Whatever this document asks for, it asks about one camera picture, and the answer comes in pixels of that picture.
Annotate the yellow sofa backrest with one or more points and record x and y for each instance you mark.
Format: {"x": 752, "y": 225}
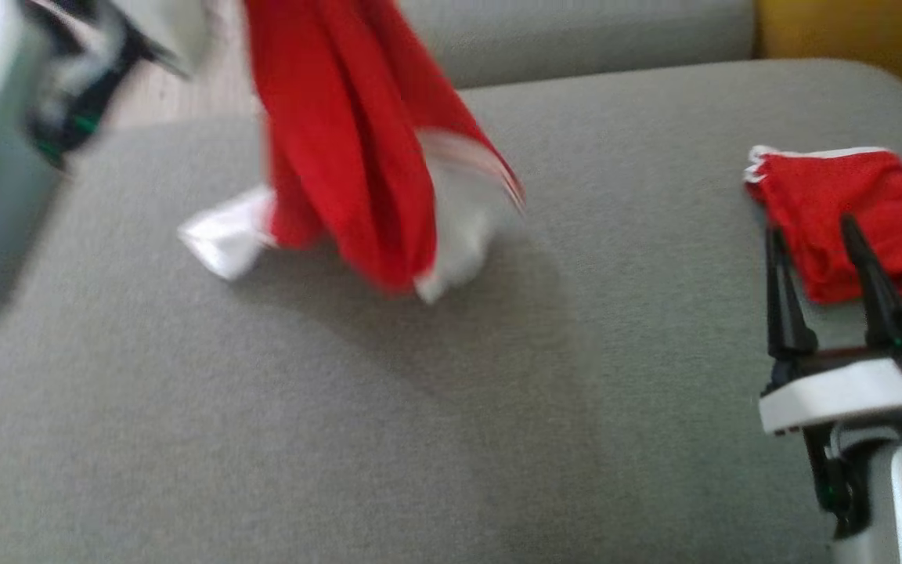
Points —
{"x": 850, "y": 39}

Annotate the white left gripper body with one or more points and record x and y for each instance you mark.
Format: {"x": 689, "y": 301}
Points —
{"x": 79, "y": 86}

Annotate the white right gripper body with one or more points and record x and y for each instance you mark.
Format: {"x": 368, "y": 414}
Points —
{"x": 850, "y": 395}

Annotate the grey sofa seat cushion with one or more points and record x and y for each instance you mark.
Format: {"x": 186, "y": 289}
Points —
{"x": 576, "y": 39}

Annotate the red and white basketball jersey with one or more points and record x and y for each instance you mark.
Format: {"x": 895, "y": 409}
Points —
{"x": 341, "y": 157}

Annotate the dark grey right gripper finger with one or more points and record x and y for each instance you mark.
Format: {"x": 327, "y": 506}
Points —
{"x": 784, "y": 313}
{"x": 878, "y": 290}

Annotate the red shorts with white stripes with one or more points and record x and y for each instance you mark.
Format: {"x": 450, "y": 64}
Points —
{"x": 811, "y": 188}

